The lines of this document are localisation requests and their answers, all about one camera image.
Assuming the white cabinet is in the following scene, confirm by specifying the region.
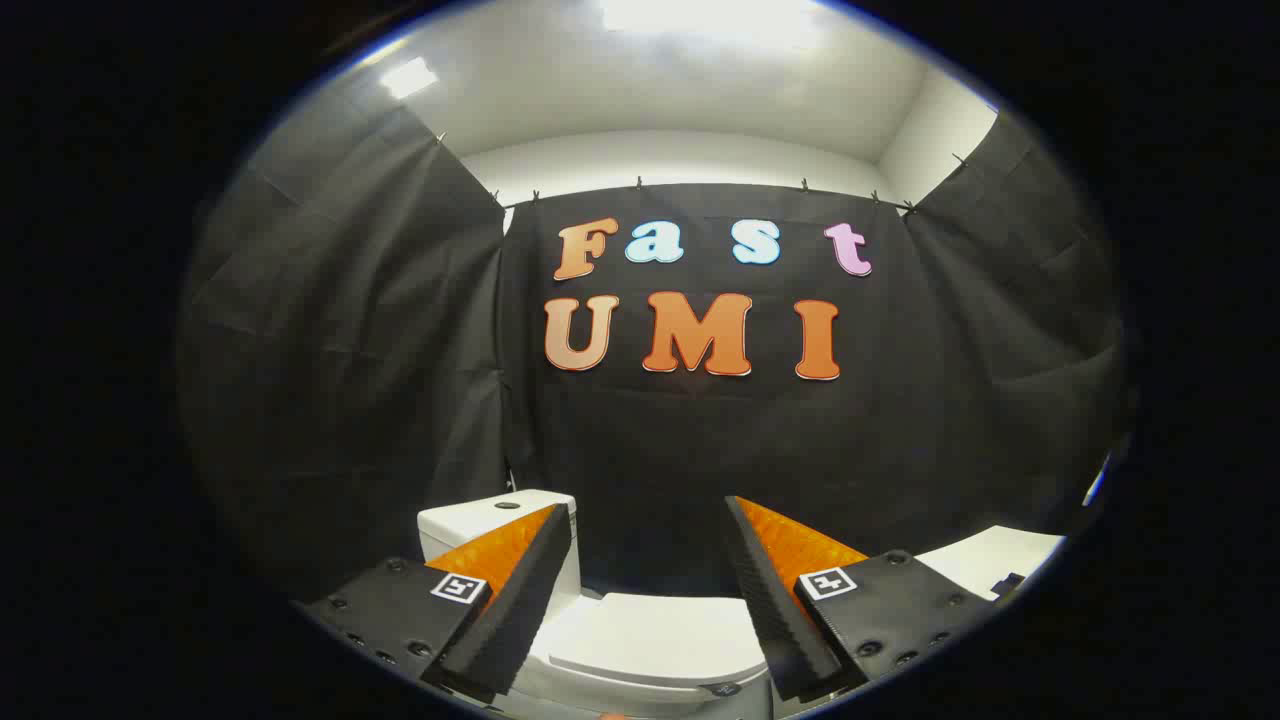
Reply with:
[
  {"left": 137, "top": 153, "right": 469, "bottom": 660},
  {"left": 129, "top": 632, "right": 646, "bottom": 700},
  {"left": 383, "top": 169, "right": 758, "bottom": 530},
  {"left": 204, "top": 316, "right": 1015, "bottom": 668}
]
[{"left": 915, "top": 525, "right": 1066, "bottom": 601}]

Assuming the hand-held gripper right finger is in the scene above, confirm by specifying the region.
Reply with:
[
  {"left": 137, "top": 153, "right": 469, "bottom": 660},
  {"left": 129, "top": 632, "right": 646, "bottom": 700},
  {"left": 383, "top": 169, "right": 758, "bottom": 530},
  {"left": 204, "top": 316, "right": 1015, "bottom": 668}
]
[{"left": 724, "top": 495, "right": 1001, "bottom": 703}]

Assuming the black backdrop cloth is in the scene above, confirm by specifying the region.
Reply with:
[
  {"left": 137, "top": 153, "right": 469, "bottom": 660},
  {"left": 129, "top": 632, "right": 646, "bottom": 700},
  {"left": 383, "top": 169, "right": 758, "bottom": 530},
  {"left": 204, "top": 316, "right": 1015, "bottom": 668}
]
[{"left": 178, "top": 95, "right": 1136, "bottom": 601}]

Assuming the white toilet lid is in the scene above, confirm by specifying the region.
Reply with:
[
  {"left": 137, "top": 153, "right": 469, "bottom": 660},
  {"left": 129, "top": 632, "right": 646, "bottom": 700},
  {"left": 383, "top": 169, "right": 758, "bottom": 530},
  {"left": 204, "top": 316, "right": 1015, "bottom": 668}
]
[{"left": 545, "top": 592, "right": 771, "bottom": 683}]

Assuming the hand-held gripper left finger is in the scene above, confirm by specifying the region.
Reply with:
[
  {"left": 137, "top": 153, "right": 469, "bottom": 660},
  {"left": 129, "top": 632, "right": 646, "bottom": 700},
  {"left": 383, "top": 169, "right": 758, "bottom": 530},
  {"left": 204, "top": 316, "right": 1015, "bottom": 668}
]
[{"left": 295, "top": 503, "right": 574, "bottom": 701}]

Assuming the white toilet seat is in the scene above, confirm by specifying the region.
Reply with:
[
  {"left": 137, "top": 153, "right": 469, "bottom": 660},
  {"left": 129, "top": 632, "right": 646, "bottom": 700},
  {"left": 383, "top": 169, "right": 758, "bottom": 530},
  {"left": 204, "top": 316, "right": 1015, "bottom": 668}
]
[{"left": 530, "top": 655, "right": 771, "bottom": 703}]

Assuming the ceiling light panel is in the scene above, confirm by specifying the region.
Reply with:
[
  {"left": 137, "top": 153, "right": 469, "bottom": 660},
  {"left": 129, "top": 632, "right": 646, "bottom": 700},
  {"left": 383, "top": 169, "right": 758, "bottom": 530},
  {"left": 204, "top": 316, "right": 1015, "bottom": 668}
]
[
  {"left": 600, "top": 0, "right": 823, "bottom": 46},
  {"left": 378, "top": 57, "right": 441, "bottom": 101}
]

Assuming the white toilet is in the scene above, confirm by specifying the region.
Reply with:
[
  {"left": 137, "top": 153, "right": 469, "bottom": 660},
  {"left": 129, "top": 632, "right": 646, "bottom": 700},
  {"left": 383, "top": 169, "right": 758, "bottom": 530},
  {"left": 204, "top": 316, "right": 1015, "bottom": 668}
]
[{"left": 418, "top": 490, "right": 776, "bottom": 720}]

